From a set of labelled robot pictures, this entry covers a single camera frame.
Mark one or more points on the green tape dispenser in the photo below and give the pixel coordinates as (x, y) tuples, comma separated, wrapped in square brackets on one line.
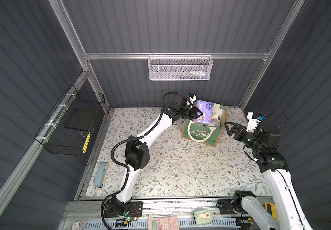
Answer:
[(202, 217)]

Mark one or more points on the white wire wall basket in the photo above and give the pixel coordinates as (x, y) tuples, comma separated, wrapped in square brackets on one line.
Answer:
[(186, 68)]

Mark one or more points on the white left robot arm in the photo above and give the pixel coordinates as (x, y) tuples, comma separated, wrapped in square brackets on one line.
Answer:
[(137, 150)]

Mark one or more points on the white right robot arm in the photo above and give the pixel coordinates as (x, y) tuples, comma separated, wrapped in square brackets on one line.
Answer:
[(275, 170)]

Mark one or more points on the pink calculator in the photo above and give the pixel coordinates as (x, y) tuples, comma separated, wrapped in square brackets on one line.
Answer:
[(164, 223)]

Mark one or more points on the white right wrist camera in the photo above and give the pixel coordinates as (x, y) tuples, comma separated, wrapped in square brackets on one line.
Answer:
[(253, 121)]

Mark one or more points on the teal stapler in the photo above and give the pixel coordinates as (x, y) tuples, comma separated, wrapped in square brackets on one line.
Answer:
[(100, 177)]

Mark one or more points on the purple toy camera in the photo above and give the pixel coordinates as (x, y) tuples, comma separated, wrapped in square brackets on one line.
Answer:
[(206, 110)]

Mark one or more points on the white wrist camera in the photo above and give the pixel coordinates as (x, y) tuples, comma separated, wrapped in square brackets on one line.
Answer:
[(191, 98), (253, 121)]

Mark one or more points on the yellow calculator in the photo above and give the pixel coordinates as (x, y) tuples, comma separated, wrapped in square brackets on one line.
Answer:
[(271, 208)]

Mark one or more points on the cartoon printed tissue pack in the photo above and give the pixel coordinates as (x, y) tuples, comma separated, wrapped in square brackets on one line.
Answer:
[(215, 120)]

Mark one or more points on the black wire wall basket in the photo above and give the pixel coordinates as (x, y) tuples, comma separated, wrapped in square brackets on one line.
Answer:
[(72, 128)]

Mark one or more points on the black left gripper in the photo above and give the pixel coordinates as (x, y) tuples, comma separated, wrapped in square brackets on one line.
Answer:
[(187, 112)]

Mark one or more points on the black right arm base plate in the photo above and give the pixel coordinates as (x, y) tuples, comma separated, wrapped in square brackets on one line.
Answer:
[(227, 207)]

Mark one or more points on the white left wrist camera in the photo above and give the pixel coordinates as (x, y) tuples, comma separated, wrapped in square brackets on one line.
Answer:
[(191, 98)]

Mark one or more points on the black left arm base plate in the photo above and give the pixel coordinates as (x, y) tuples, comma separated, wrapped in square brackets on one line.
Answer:
[(117, 209)]

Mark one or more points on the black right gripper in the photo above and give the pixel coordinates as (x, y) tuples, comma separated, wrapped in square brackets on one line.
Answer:
[(239, 133)]

